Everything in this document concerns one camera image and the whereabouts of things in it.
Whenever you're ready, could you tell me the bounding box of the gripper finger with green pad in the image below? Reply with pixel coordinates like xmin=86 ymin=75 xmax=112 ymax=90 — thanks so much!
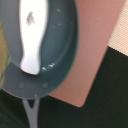
xmin=0 ymin=22 xmax=10 ymax=89

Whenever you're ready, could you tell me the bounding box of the white toy fish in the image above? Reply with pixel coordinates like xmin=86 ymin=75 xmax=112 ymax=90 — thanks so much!
xmin=19 ymin=0 xmax=49 ymax=75

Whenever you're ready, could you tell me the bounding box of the grey frying pan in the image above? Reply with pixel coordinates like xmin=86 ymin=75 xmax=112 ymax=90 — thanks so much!
xmin=0 ymin=0 xmax=79 ymax=128

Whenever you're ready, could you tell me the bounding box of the pink stove board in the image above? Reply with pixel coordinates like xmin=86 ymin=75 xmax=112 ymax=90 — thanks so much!
xmin=51 ymin=0 xmax=125 ymax=107

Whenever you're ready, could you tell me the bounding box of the woven beige placemat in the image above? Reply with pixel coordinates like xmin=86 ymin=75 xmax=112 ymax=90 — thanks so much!
xmin=108 ymin=9 xmax=128 ymax=56

